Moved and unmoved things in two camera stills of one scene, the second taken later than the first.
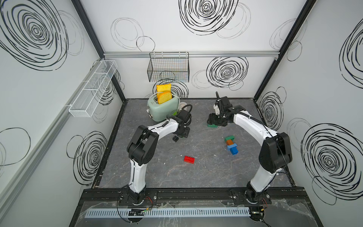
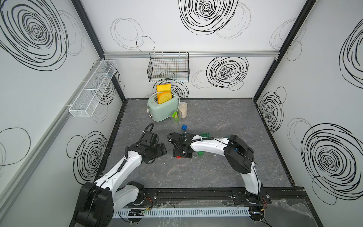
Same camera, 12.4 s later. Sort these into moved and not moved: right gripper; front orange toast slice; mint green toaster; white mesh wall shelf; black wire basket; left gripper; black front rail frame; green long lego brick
Moved: left gripper; right gripper; green long lego brick
Not moved: front orange toast slice; white mesh wall shelf; black front rail frame; black wire basket; mint green toaster
